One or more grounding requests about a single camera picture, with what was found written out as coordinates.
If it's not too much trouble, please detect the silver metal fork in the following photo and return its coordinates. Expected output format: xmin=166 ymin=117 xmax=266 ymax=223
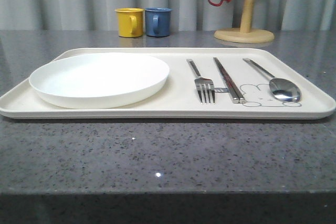
xmin=186 ymin=59 xmax=215 ymax=104

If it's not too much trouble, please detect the white round plate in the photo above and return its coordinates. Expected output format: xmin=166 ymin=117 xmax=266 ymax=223
xmin=29 ymin=52 xmax=170 ymax=109

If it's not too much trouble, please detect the silver metal spoon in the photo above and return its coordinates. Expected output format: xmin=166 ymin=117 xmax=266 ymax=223
xmin=243 ymin=58 xmax=301 ymax=103

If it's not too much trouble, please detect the cream rabbit serving tray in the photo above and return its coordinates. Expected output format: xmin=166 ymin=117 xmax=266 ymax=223
xmin=1 ymin=48 xmax=335 ymax=120

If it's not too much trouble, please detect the blue enamel mug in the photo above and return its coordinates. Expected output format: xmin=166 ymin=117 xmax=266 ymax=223
xmin=145 ymin=7 xmax=172 ymax=37

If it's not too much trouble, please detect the yellow enamel mug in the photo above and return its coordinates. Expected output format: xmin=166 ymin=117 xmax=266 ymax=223
xmin=115 ymin=8 xmax=144 ymax=38

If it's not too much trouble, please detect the wooden mug tree stand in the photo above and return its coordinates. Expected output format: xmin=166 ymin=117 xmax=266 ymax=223
xmin=214 ymin=0 xmax=275 ymax=44

